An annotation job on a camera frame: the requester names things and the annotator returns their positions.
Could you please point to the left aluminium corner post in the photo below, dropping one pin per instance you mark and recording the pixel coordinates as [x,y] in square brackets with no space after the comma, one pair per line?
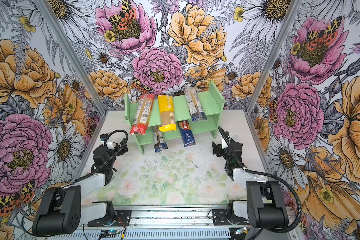
[60,34]

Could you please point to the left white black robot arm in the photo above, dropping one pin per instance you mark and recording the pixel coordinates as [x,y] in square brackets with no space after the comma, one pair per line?
[61,211]

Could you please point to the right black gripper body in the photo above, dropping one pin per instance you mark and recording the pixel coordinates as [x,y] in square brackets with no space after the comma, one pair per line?
[226,156]

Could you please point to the green circuit board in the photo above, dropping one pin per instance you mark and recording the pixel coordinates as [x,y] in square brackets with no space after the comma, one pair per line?
[110,234]
[242,230]

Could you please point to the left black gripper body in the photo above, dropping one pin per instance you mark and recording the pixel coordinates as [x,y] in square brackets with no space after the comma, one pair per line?
[113,152]

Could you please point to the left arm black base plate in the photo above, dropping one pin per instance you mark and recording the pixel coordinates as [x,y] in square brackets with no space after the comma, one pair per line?
[119,218]

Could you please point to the red-ended spaghetti bag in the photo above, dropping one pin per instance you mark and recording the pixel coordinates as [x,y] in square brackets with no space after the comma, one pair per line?
[142,115]

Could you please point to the aluminium mounting rail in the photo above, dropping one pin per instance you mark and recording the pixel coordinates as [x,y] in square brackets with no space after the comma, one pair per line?
[166,216]

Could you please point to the blue-ended spaghetti bag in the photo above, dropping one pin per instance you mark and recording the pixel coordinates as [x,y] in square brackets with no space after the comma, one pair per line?
[195,107]
[159,140]

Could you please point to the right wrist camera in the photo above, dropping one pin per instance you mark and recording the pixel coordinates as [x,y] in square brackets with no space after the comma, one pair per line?
[224,144]

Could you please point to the right aluminium corner post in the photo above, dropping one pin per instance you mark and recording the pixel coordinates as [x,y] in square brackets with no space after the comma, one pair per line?
[279,40]

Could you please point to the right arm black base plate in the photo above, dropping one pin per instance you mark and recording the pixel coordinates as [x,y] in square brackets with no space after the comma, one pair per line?
[222,217]

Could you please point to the light green wooden shelf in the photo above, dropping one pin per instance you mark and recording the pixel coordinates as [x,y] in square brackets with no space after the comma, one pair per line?
[212,102]

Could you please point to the green circuit board right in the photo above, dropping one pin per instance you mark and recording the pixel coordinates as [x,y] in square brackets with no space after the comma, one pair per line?
[242,230]

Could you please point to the blue Barilla spaghetti box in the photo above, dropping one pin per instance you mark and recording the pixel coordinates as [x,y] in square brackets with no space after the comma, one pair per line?
[186,133]

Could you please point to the yellow spaghetti bag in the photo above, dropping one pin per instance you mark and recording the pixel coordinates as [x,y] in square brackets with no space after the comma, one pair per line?
[167,113]

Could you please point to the aluminium corner post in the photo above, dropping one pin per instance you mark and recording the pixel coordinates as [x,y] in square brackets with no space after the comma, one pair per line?
[60,34]
[279,40]

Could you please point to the green circuit board left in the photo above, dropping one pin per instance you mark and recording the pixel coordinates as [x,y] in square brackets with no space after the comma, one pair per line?
[110,234]

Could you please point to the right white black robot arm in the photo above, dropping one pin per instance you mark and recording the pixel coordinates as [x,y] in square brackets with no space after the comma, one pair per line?
[264,206]

